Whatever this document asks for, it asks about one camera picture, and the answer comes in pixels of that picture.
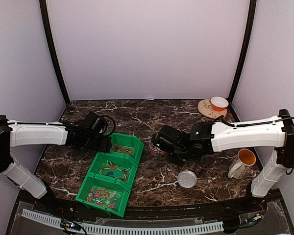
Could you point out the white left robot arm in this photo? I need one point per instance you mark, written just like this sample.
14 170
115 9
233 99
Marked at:
17 133

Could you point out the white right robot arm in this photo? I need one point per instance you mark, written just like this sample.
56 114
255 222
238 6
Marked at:
217 135

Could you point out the orange and white bowl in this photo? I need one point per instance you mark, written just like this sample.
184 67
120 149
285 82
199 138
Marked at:
219 104

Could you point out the clear plastic cup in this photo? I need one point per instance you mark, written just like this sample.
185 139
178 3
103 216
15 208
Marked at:
155 151

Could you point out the black frame post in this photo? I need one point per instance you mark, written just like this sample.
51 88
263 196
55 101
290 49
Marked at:
52 51
244 49

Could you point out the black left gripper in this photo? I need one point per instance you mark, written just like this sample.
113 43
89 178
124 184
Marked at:
105 146

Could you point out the right black frame post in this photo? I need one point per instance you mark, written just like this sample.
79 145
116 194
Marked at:
244 49

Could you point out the white mug orange inside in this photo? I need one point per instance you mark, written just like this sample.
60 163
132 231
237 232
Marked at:
242 164

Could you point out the green bin with lollipops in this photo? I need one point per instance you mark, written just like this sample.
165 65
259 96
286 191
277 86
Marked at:
120 168

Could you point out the green bin with popsicle candies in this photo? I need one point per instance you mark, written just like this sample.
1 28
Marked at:
127 146

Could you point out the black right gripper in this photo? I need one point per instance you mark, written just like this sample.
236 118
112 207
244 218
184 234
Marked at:
179 163

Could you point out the green bin with star candies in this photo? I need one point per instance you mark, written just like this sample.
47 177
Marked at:
105 194

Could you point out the clear round plastic lid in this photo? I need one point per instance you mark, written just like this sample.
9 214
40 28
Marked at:
187 179

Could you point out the left black frame post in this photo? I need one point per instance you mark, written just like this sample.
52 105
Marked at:
52 51

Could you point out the grey slotted cable duct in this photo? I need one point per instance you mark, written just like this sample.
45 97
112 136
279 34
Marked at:
93 229

